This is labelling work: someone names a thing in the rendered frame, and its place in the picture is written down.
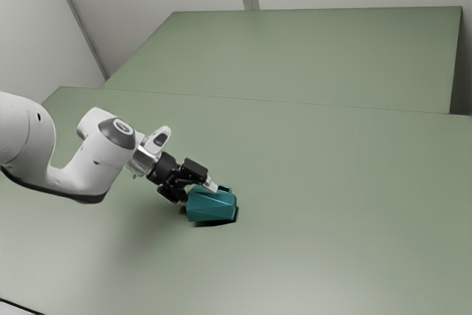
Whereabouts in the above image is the teal faceted mug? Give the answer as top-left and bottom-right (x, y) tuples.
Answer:
(183, 183), (240, 224)

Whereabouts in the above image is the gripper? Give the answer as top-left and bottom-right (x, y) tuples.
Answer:
(146, 150), (221, 205)

